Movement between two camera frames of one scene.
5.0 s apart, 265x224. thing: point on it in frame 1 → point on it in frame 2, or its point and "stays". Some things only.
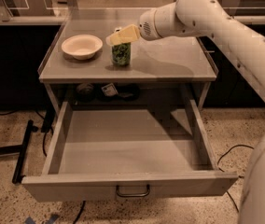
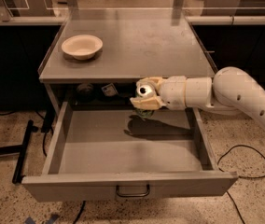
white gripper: [146, 26] → [173, 92]
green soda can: [120, 54] → [145, 113]
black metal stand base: [20, 149] stays
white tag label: [109, 90] stays
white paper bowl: [82, 47] stays
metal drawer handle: [132, 195] stays
